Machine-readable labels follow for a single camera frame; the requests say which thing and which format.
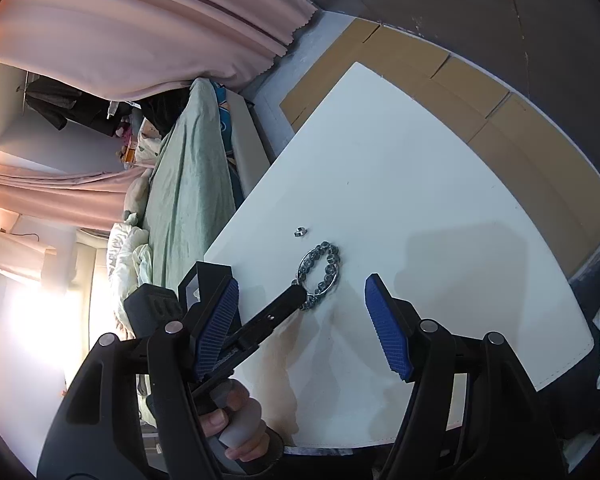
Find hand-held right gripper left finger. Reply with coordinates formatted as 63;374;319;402
36;277;240;480

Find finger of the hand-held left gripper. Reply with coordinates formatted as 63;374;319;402
215;285;307;376

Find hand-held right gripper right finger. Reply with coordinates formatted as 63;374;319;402
364;273;567;480

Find silver bangle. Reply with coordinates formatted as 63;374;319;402
299;256;340;294

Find dark bead bracelet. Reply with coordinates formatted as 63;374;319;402
294;241;342;312

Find person's left hand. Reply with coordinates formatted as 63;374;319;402
201;380;272;463

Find white duvet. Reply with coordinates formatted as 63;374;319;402
105;221;154;341

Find cream padded headboard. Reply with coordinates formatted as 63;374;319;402
40;229;116;322

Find grey plush cushion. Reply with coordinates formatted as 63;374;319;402
122;175;152;226

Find narrow pink curtain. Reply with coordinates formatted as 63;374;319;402
0;156;152;234

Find cream printed quilt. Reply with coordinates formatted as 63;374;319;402
134;119;164;167

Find pile of plush toys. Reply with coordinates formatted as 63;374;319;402
111;114;140;165

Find black garment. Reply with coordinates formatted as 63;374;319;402
139;91;192;132

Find dark blue rug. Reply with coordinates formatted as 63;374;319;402
566;230;600;322

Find blue printed bedsheet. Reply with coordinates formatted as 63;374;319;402
211;80;234;136

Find hanging dark clothes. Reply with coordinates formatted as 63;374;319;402
22;74;142;137

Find flat cardboard sheet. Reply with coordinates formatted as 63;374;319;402
279;16;600;282

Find wide pink curtain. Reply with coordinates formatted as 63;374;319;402
0;0;317;107

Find white bed frame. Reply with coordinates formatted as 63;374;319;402
227;91;272;207

